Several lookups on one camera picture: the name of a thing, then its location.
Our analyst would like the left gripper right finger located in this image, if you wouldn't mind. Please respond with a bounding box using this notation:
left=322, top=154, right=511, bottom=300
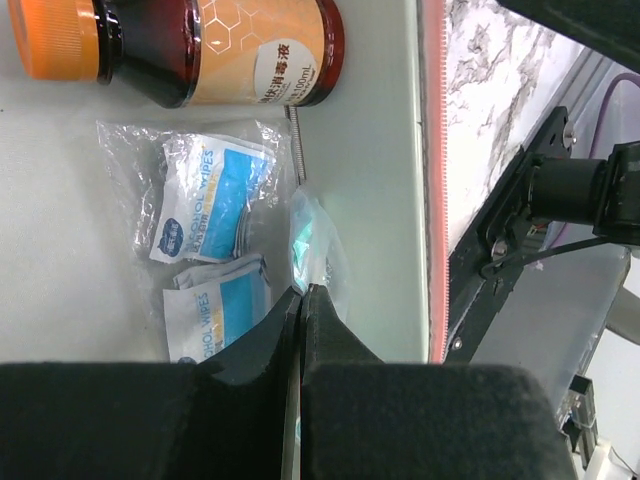
left=301, top=285, right=575, bottom=479

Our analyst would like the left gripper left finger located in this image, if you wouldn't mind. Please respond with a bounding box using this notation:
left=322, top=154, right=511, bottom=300
left=1, top=291, right=301, bottom=479

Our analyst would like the blue item plastic bag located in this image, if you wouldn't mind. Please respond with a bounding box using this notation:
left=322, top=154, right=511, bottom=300
left=289, top=186, right=350, bottom=322

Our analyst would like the alcohol wipes plastic bag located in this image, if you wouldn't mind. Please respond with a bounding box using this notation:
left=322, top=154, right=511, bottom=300
left=97, top=118, right=297, bottom=363

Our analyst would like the pink medicine kit case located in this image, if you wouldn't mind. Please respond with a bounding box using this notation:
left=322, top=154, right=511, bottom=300
left=1, top=1, right=429, bottom=362

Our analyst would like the brown bottle orange cap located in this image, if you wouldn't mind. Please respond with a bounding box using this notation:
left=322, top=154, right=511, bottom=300
left=8, top=0, right=345, bottom=109

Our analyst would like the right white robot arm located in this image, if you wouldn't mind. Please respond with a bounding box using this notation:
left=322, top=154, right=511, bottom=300
left=483, top=1, right=639, bottom=276

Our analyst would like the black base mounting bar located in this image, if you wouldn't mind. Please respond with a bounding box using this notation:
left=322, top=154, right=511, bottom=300
left=445, top=106, right=572, bottom=363

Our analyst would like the aluminium frame rail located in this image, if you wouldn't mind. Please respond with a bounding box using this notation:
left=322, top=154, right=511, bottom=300
left=469, top=49, right=640, bottom=480

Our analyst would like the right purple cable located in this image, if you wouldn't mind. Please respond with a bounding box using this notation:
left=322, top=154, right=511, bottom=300
left=547, top=72, right=640, bottom=241

